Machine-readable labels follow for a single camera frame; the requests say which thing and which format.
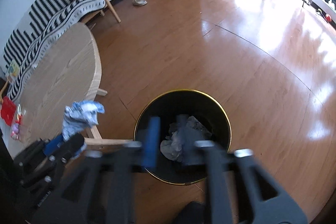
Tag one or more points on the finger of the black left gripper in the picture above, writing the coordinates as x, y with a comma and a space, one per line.
53, 145
70, 149

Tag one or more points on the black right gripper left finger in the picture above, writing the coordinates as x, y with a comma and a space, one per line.
101, 188

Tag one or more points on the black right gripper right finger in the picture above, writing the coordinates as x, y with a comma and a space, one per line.
239, 190

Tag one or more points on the black gold-rimmed trash bin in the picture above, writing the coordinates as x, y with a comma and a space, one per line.
185, 116

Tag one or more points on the blue white crumpled wrapper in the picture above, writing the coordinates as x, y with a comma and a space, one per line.
79, 116

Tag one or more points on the red plush toy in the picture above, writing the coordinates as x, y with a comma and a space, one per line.
8, 110

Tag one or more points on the round wooden table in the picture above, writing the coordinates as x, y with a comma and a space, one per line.
70, 72

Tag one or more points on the colourful children's book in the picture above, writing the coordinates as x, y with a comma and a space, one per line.
12, 71

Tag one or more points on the black white striped sofa blanket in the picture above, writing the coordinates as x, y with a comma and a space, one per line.
40, 27

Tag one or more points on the beige slipper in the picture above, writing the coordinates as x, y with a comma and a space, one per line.
139, 3

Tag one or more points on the wooden sofa frame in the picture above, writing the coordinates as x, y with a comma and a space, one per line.
92, 15

